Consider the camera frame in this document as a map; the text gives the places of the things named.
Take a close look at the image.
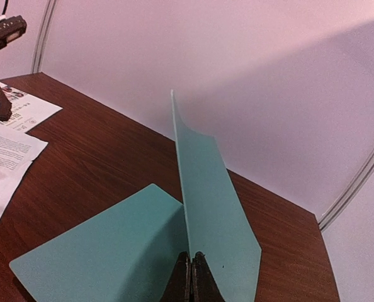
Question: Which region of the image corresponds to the left aluminium wall post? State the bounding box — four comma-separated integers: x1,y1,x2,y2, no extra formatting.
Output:
31,0,58,74

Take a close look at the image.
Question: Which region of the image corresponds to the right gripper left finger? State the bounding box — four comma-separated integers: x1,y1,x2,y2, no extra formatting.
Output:
162,252,191,302

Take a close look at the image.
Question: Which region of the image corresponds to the colourful printed leaflet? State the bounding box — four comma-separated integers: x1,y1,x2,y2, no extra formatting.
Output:
0,82,62,133

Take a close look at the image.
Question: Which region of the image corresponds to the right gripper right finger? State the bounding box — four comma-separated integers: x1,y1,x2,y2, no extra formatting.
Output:
191,252,222,301

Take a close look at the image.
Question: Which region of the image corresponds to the white printed paper sheet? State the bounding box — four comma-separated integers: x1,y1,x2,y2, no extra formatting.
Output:
0,125,48,219

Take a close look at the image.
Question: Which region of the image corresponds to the teal file folder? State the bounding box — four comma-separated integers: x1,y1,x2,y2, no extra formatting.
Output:
9,103,261,301

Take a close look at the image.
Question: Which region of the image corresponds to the aluminium wall post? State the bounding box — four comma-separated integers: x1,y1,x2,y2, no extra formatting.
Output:
31,0,58,74
318,147,374,232

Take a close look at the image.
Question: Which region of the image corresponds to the right aluminium wall post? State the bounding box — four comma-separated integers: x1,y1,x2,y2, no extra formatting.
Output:
318,147,374,232

